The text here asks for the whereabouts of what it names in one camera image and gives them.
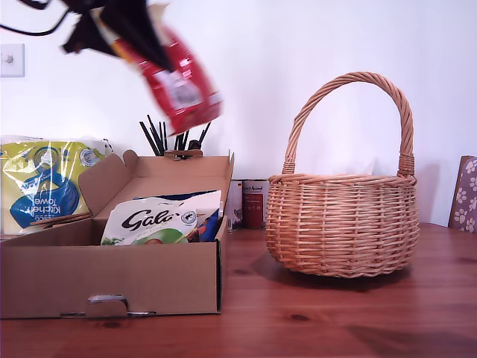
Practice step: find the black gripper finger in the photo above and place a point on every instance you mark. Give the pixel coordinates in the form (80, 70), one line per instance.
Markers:
(87, 35)
(134, 18)

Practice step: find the wooden holder with black sticks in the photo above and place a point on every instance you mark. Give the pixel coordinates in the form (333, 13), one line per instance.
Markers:
(182, 152)

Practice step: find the blue Terry's egg bag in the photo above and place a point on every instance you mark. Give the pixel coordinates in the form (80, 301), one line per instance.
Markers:
(209, 227)

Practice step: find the corrugated cardboard piece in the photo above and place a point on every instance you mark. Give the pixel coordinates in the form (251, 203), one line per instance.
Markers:
(56, 220)

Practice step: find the brown cardboard box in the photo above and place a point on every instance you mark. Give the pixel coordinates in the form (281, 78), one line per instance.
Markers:
(112, 276)

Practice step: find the red and cream egg bag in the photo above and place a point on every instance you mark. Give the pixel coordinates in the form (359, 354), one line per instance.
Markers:
(179, 85)

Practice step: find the paw print cushion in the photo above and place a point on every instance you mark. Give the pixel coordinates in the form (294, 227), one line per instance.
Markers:
(469, 194)

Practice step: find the white light switch plate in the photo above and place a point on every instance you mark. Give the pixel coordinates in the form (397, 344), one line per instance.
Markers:
(11, 61)

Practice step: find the red-label tin can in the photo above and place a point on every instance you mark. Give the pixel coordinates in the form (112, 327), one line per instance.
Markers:
(255, 205)

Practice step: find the kitchen towel pack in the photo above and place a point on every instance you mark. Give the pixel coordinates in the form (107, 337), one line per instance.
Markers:
(37, 179)

